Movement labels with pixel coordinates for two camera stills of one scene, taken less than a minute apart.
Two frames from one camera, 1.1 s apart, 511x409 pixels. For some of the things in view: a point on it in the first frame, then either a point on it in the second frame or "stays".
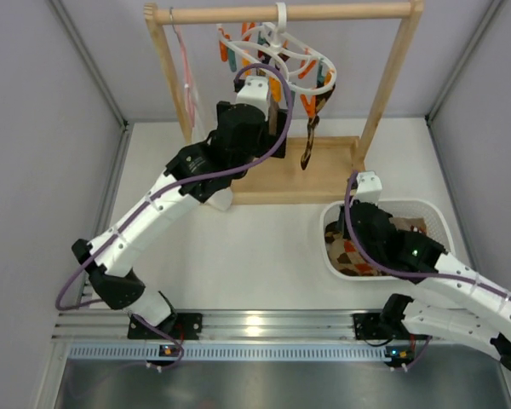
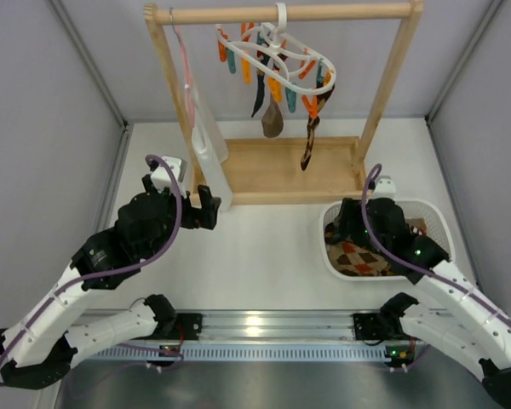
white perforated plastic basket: (439, 226) stays
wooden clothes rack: (317, 169) stays
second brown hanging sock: (272, 112) stays
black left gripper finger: (282, 116) to (206, 216)
